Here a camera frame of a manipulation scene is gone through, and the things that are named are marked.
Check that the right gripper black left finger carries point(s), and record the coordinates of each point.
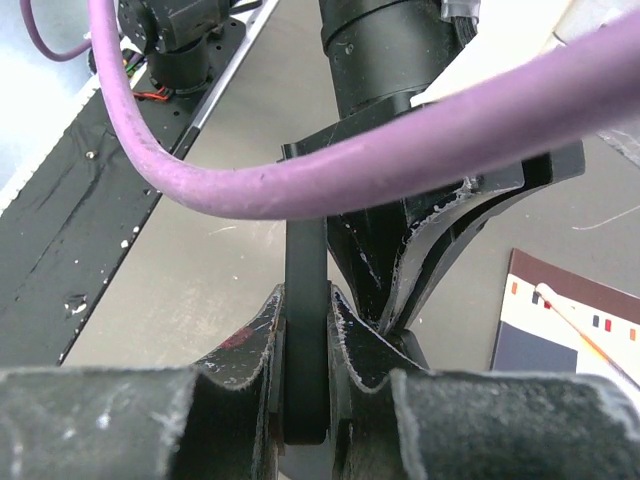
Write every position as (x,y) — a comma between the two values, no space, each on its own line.
(207,420)

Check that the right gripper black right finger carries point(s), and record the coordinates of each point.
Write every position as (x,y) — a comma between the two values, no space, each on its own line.
(392,419)

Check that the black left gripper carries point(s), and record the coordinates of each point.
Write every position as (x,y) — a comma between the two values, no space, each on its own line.
(355,164)

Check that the black smartphone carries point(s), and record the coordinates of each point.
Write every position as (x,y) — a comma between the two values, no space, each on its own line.
(306,383)

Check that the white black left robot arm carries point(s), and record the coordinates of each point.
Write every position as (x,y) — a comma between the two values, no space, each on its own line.
(380,53)

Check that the colourful patchwork placemat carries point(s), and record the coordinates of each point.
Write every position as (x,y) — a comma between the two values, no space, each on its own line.
(553,320)

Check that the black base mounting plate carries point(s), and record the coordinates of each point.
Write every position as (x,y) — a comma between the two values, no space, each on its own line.
(85,237)

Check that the pink handled fork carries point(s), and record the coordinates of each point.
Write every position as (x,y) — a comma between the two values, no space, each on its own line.
(601,351)

